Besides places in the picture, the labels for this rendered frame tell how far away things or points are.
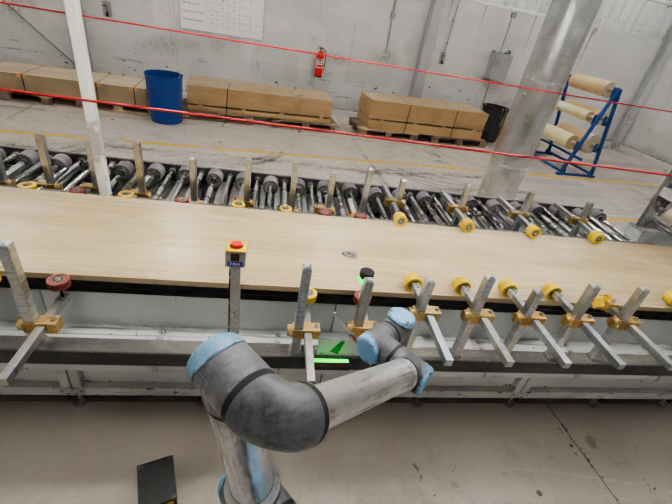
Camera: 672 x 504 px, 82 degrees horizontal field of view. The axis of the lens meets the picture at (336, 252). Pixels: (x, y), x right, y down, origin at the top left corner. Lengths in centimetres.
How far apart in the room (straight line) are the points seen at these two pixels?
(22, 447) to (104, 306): 85
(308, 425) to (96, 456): 179
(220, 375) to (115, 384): 172
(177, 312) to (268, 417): 130
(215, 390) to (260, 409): 9
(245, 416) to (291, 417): 7
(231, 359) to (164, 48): 787
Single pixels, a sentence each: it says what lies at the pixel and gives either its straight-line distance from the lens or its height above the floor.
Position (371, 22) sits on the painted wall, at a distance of 857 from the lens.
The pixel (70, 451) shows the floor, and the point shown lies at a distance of 245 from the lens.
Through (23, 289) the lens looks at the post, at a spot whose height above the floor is 98.
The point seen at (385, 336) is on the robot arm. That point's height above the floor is 119.
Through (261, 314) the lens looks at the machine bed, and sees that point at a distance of 188.
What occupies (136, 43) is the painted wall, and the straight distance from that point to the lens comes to 848.
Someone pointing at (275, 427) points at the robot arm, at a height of 141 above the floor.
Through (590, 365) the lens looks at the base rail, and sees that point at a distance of 237.
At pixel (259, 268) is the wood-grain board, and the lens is 185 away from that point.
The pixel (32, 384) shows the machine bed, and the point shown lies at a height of 17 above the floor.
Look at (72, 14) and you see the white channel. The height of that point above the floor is 176.
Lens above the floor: 199
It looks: 32 degrees down
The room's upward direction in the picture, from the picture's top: 11 degrees clockwise
